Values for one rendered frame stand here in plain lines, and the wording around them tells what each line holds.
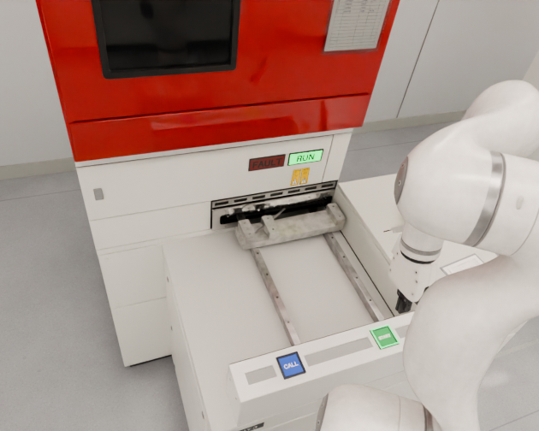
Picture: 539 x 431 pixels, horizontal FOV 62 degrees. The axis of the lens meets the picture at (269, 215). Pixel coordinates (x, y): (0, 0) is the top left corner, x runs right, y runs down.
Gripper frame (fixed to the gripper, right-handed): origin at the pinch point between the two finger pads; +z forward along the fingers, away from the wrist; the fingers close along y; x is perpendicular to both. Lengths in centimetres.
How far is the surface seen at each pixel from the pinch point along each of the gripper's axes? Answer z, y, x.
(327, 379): 18.6, 0.5, -18.0
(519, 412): 111, -12, 98
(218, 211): 6, -59, -28
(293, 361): 14.6, -4.2, -25.0
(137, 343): 73, -75, -59
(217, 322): 24, -30, -37
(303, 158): -10, -57, 0
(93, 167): -17, -56, -62
